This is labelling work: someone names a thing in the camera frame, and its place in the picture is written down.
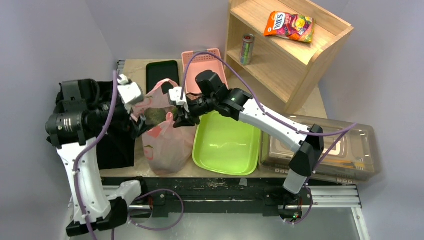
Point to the green plastic tray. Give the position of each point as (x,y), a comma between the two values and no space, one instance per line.
(225,146)

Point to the silver drink can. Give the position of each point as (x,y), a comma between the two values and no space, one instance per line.
(246,51)

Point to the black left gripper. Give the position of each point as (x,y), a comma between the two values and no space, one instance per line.
(137,126)

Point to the black cloth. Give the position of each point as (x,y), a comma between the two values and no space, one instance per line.
(116,149)

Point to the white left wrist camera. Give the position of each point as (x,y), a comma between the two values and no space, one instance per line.
(130,92)

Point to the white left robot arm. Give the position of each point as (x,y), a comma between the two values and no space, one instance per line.
(92,208)

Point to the green netted melon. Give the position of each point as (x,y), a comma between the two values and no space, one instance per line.
(155,116)

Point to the pink perforated plastic basket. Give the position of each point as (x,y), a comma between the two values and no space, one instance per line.
(199,64)

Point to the wooden shelf unit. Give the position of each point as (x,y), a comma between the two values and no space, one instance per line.
(290,69)

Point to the pink plastic grocery bag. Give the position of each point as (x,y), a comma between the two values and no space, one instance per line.
(166,148)

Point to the orange snack packet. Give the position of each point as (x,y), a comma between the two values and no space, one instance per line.
(290,26)

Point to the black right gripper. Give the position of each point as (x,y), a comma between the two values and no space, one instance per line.
(185,114)

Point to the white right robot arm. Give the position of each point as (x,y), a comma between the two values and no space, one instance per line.
(307,143)

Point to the black rectangular tray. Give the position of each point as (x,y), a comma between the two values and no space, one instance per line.
(158,71)

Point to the clear plastic toolbox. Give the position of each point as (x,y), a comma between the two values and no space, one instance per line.
(353,160)

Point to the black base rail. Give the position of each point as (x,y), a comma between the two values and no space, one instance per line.
(264,196)

